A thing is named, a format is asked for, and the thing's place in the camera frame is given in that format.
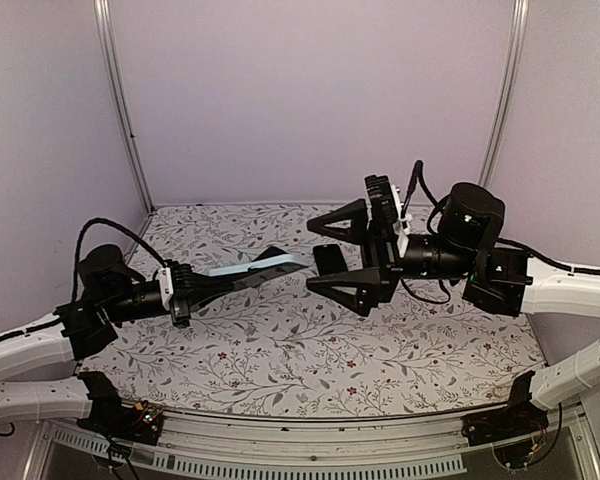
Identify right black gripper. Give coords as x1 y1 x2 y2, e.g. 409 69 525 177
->
305 199 474 317

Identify light blue phone case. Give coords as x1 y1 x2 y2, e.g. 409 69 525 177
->
208 254 311 277

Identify black phone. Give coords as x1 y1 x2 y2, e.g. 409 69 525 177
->
232 262 306 291
254 246 286 262

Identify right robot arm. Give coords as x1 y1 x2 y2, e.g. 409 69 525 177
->
306 176 600 319

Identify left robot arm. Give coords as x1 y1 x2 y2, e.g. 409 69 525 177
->
0 244 262 439

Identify floral patterned table mat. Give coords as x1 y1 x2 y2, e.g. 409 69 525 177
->
82 203 546 419

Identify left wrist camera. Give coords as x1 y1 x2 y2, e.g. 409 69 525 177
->
170 262 195 297

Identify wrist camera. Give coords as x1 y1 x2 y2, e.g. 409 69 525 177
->
364 175 398 224
170 262 195 297

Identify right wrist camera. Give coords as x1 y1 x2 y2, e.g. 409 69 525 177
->
364 175 398 224

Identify right camera cable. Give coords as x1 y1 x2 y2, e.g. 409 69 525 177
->
402 159 446 221

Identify camera cable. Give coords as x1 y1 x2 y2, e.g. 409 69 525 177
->
402 159 446 221
72 216 169 301

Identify left camera cable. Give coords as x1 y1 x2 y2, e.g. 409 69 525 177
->
72 216 169 301

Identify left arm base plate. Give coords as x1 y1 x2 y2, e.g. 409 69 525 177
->
76 402 164 446

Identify front aluminium rail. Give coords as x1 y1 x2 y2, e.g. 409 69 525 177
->
23 401 600 479

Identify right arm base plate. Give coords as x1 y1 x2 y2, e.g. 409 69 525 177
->
461 402 549 446

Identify right aluminium frame post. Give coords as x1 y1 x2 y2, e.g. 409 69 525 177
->
478 0 530 188

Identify aluminium frame post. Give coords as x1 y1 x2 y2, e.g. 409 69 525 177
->
93 0 155 214
478 0 530 188

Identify left aluminium frame post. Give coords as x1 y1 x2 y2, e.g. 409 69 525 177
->
93 0 155 214

